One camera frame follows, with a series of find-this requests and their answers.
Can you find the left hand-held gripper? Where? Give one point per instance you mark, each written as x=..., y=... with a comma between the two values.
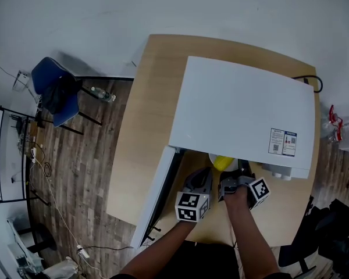
x=189, y=206

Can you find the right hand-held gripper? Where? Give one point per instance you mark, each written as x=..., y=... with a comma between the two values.
x=260, y=192

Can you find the yellow corn cob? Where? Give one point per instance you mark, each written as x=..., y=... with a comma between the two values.
x=222, y=163

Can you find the white round plate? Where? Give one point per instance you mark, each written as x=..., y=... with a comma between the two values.
x=211, y=158

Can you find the white microwave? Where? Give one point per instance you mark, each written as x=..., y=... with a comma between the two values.
x=235, y=103

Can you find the person's right forearm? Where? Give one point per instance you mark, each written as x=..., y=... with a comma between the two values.
x=250, y=237

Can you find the person's left forearm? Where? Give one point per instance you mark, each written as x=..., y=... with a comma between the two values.
x=160, y=251

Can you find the person's black clothing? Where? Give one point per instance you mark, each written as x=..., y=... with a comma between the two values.
x=209, y=260

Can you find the black office chair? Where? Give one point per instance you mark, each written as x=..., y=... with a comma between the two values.
x=293, y=257
x=337, y=231

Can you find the clear plastic bottle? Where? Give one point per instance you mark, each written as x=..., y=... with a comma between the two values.
x=100, y=93

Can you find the white cloth bag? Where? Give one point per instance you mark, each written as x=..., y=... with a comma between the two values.
x=61, y=269

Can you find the black bag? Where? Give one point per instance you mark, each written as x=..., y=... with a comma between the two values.
x=56, y=94

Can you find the white power strip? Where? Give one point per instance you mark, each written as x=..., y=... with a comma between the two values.
x=34, y=155

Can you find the brown cardboard box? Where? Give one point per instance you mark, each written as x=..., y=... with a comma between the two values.
x=33, y=131

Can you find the blue chair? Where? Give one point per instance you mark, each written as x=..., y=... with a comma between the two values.
x=45, y=71

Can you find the black router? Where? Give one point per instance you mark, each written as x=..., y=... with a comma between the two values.
x=19, y=123

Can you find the white machine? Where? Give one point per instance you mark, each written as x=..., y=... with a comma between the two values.
x=23, y=251

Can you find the white wall box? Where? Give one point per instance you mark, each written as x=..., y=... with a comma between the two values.
x=21, y=78

